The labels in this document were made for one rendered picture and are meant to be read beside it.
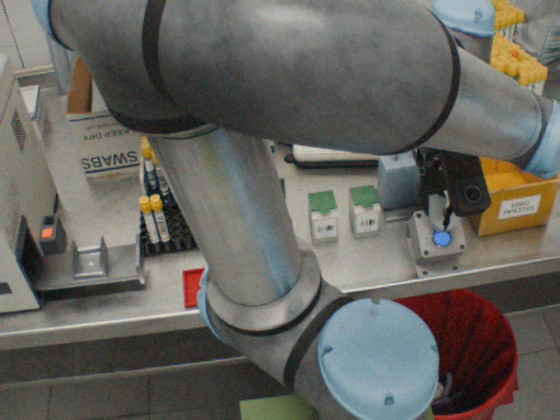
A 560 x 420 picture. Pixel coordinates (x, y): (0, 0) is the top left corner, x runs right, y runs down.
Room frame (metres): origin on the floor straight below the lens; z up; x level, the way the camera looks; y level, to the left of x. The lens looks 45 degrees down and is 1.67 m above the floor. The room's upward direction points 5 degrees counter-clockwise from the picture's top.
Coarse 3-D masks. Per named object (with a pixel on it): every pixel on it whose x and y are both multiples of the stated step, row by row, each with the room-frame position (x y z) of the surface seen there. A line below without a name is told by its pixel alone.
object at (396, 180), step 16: (384, 160) 0.79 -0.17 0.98; (400, 160) 0.79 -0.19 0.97; (384, 176) 0.77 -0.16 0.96; (400, 176) 0.77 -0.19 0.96; (416, 176) 0.78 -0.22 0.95; (384, 192) 0.77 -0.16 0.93; (400, 192) 0.77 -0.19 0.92; (416, 192) 0.78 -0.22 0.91; (384, 208) 0.77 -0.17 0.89; (400, 208) 0.77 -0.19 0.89; (416, 208) 0.77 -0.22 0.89
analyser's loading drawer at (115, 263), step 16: (48, 256) 0.71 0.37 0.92; (64, 256) 0.70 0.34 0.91; (80, 256) 0.70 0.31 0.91; (96, 256) 0.70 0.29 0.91; (112, 256) 0.69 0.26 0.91; (128, 256) 0.69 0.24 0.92; (32, 272) 0.67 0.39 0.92; (48, 272) 0.67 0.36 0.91; (64, 272) 0.67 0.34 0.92; (80, 272) 0.67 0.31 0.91; (96, 272) 0.65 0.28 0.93; (112, 272) 0.66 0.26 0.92; (128, 272) 0.66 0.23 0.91; (144, 272) 0.67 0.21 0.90; (48, 288) 0.64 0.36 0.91
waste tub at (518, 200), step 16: (480, 160) 0.83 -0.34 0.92; (496, 160) 0.84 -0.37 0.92; (496, 176) 0.83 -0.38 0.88; (512, 176) 0.83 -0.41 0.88; (528, 176) 0.80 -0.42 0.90; (496, 192) 0.70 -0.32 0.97; (512, 192) 0.71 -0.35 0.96; (528, 192) 0.71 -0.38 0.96; (544, 192) 0.71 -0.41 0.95; (496, 208) 0.70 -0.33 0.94; (512, 208) 0.71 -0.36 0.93; (528, 208) 0.71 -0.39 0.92; (544, 208) 0.71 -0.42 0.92; (480, 224) 0.70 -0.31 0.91; (496, 224) 0.71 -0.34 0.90; (512, 224) 0.71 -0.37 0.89; (528, 224) 0.71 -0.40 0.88; (544, 224) 0.71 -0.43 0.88
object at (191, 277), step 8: (184, 272) 0.68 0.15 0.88; (192, 272) 0.68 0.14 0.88; (200, 272) 0.68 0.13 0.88; (184, 280) 0.66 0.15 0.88; (192, 280) 0.67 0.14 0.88; (184, 288) 0.65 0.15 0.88; (192, 288) 0.65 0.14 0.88; (200, 288) 0.65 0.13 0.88; (184, 296) 0.63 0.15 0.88; (192, 296) 0.64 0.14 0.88; (184, 304) 0.62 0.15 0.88; (192, 304) 0.62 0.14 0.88
